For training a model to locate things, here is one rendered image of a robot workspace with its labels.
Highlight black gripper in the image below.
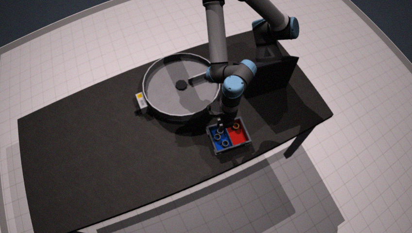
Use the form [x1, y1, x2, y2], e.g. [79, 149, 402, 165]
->
[206, 101, 239, 132]

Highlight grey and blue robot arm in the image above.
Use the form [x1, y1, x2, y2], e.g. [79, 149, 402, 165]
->
[202, 0, 299, 108]

